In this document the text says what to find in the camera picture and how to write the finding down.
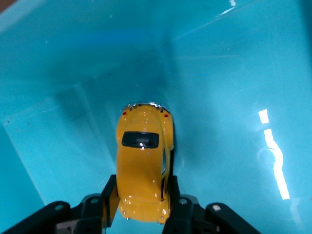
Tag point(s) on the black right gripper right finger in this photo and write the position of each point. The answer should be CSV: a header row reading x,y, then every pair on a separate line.
x,y
190,219

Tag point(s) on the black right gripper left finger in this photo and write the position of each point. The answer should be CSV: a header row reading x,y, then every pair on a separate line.
x,y
92,214

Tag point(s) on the yellow toy beetle car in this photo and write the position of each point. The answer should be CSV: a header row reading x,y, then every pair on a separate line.
x,y
141,165

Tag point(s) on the teal plastic storage bin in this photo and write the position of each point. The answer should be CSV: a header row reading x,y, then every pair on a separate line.
x,y
219,73

